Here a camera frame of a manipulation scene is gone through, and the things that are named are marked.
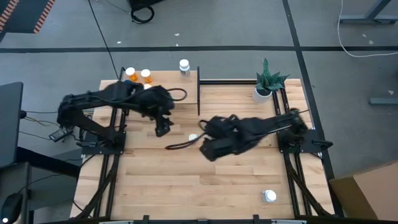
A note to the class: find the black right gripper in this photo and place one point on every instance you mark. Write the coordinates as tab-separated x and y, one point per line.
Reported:
233	132

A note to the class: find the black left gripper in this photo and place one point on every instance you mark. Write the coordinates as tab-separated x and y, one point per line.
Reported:
155	102

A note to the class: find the amber pill bottle white cap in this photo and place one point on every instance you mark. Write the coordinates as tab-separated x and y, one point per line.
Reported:
131	74
192	137
146	76

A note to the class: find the pink medicine bottle white cap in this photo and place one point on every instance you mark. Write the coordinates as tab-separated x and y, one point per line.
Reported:
148	86

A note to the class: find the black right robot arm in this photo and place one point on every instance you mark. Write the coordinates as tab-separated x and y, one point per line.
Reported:
276	124

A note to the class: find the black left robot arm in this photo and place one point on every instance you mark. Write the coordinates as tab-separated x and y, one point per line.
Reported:
93	98

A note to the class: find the wooden shelf black metal legs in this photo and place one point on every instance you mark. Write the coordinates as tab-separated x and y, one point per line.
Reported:
168	81

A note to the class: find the green plant in white pot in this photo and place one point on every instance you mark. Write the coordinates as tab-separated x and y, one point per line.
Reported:
262	95

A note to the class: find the black power adapter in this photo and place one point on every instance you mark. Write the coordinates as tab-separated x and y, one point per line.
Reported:
59	134

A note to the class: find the black desk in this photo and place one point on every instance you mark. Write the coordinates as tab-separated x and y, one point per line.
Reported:
46	161

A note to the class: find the black equipment base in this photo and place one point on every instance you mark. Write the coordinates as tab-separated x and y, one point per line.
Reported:
143	2

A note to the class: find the large black panel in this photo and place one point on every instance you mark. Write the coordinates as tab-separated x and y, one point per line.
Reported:
11	124

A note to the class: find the cardboard box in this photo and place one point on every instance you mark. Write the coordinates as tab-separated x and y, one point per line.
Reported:
373	193

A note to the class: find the grey metal foot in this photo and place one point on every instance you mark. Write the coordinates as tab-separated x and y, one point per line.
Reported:
384	101

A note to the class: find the black computer mouse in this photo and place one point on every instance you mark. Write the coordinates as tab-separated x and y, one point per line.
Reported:
11	208

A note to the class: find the black mat orange stripes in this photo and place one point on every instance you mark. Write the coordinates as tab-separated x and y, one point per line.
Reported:
25	15

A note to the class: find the grey metal desk leg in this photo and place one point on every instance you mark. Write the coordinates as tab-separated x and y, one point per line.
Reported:
367	19

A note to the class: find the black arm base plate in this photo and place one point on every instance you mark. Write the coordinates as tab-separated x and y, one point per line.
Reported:
320	144
93	149

